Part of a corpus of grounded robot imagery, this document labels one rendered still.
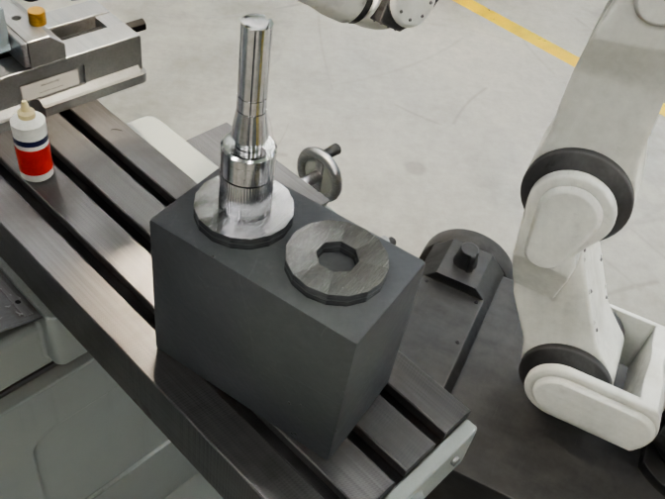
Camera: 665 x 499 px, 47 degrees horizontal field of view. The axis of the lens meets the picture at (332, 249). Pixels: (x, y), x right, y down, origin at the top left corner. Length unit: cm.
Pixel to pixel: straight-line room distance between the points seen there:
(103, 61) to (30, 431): 52
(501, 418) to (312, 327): 75
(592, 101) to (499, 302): 62
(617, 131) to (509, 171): 180
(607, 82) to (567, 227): 19
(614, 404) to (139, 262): 73
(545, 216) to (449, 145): 182
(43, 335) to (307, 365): 45
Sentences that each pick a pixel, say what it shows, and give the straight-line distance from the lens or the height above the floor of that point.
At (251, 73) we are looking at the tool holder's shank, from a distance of 59.
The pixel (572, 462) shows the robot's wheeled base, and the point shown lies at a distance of 134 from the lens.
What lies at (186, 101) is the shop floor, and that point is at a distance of 284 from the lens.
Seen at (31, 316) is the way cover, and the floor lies 89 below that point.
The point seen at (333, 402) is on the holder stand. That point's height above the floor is 106.
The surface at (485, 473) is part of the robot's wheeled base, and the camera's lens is 127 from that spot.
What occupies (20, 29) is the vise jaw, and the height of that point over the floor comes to 108.
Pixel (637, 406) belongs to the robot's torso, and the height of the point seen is 73.
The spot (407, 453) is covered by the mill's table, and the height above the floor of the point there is 97.
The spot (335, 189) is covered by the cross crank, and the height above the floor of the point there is 67.
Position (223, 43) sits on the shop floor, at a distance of 318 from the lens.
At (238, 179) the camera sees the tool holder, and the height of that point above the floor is 121.
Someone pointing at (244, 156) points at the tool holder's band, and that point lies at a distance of 63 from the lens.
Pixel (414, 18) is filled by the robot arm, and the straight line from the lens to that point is 108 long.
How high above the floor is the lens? 163
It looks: 45 degrees down
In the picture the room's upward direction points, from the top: 11 degrees clockwise
